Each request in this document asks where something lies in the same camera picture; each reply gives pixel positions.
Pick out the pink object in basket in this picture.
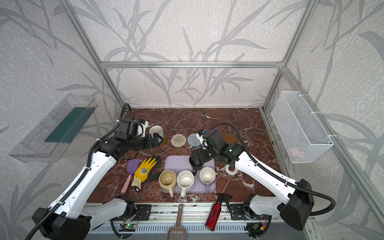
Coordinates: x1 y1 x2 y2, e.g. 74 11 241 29
288 147 303 158

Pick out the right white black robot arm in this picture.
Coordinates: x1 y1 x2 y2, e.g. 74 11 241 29
190 129 336 231

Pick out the green lit circuit board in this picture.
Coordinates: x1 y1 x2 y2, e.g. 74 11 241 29
118 223 138 233

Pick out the red spray bottle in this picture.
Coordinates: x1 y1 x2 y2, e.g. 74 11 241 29
205 193 232 232

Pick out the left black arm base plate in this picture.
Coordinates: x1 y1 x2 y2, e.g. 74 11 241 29
125 204 152 221

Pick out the lavender plastic tray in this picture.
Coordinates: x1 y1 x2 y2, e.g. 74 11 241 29
163 154 217 194

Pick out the green mat in shelf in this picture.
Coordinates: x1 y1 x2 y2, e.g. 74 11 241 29
45 106 96 144

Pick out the white wire mesh basket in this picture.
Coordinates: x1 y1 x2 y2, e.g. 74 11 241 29
271 91 334 164

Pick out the black mug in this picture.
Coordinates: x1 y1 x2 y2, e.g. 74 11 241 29
190 162 204 176

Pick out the yellow black work glove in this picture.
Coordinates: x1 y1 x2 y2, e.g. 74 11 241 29
132 156 163 192

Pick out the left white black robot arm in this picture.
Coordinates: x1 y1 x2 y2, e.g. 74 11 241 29
26 119 164 240

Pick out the white tape roll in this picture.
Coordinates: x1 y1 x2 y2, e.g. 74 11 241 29
225 165 238 176

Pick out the clear plastic wall shelf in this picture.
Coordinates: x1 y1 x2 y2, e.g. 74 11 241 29
9 94 98 163

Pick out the white mug blue outside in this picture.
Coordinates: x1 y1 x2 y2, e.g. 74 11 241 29
149 125 165 144

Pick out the right circuit board with wires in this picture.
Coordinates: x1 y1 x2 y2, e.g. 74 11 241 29
244 223 268 235

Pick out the white mug front centre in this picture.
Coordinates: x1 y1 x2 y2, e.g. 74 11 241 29
177 171 195 198

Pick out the brown litter scoop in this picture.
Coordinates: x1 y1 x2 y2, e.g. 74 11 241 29
167 204 187 240

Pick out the brown wooden coaster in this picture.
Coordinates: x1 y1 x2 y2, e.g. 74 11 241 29
223 134 238 144
160 134 168 147

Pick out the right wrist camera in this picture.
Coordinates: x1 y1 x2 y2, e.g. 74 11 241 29
196 129 208 150

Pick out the grey blue round coaster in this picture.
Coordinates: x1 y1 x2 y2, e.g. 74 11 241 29
188 133 202 147

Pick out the beige mug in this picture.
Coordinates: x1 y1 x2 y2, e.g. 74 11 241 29
159 170 177 198

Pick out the white mug lavender handle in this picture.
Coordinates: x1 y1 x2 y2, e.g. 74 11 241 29
199 167 216 193

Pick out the purple pink spatula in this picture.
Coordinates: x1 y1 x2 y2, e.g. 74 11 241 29
121 159 141 195

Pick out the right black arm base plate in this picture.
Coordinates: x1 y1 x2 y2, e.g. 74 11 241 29
227 203 272 221

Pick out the white woven spiral coaster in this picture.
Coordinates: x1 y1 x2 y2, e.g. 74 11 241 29
171 134 187 148

